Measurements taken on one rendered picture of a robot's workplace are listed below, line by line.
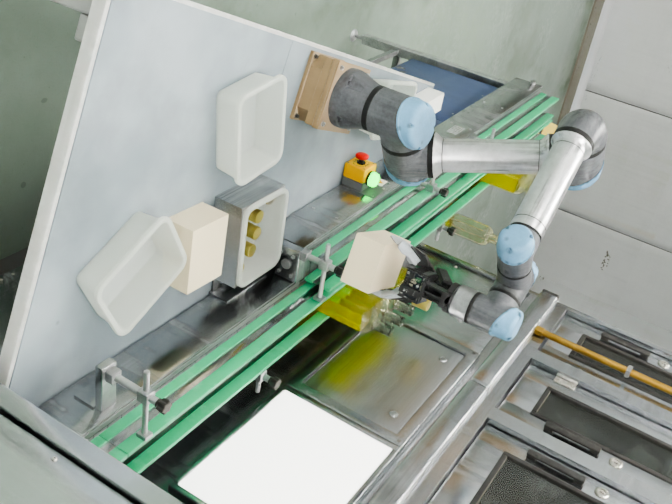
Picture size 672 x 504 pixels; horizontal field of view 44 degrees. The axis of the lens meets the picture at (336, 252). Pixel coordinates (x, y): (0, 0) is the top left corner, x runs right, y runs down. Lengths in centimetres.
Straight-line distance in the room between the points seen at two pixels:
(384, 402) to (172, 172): 80
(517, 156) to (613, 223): 631
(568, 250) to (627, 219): 68
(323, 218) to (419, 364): 47
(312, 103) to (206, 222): 44
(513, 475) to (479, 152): 79
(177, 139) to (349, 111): 48
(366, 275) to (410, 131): 35
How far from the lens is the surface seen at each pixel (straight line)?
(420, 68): 362
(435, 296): 187
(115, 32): 155
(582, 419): 237
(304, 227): 223
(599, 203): 836
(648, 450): 237
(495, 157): 210
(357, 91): 205
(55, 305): 169
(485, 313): 185
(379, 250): 190
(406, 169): 212
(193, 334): 196
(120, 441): 174
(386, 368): 225
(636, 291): 861
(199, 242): 183
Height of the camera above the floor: 178
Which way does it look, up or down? 23 degrees down
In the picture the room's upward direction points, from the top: 115 degrees clockwise
